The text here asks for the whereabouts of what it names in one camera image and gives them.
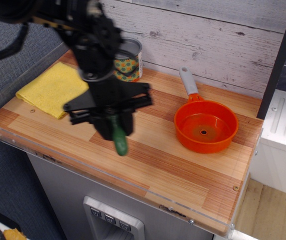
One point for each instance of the grey toy fridge cabinet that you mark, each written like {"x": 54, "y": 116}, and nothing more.
{"x": 66, "y": 189}

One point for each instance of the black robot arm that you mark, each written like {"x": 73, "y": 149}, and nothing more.
{"x": 81, "y": 24}

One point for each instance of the silver dispenser panel with buttons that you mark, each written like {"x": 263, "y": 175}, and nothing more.
{"x": 109, "y": 223}

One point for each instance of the orange plastic pot grey handle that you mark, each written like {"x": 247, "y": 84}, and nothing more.
{"x": 203, "y": 126}

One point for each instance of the green toy cucumber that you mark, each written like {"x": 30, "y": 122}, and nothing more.
{"x": 118, "y": 136}

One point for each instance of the patterned tin can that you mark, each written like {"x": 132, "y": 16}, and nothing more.
{"x": 129, "y": 66}

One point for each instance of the white toy sink unit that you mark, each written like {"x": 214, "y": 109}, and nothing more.
{"x": 268, "y": 165}

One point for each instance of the yellow folded cloth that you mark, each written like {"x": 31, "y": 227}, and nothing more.
{"x": 52, "y": 89}

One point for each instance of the black vertical post right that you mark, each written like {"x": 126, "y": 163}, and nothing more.
{"x": 273, "y": 79}

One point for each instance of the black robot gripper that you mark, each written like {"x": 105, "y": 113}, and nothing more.
{"x": 106, "y": 98}

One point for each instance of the orange yellow object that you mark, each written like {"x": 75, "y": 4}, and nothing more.
{"x": 14, "y": 234}

